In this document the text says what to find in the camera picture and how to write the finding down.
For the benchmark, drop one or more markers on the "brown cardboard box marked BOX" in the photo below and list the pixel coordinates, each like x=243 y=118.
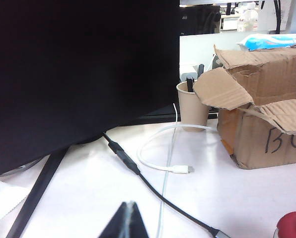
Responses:
x=267 y=129

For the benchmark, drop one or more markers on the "beige paper cup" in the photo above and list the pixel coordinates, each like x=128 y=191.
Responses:
x=191 y=111

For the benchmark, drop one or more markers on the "white plastic bottle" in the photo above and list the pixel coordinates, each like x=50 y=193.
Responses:
x=248 y=17

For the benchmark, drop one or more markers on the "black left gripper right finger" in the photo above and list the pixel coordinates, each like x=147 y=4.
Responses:
x=136 y=225

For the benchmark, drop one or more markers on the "large black monitor panel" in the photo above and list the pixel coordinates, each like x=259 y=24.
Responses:
x=76 y=74

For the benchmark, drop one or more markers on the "red-capped white doll with guitar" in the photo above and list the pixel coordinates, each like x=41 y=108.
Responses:
x=293 y=224

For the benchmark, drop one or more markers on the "black flat bar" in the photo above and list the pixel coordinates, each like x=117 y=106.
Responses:
x=36 y=193

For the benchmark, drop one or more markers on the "black stick in cup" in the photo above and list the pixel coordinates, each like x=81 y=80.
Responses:
x=189 y=85
x=200 y=70

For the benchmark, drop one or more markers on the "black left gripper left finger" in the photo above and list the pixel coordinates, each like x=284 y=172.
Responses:
x=118 y=225

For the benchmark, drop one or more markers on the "blue white tissue pack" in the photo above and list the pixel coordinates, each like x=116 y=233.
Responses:
x=274 y=41

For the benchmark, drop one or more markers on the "black upright pole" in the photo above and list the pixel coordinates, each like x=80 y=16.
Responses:
x=277 y=16

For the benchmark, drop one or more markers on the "white plug charger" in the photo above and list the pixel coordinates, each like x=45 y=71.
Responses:
x=189 y=73

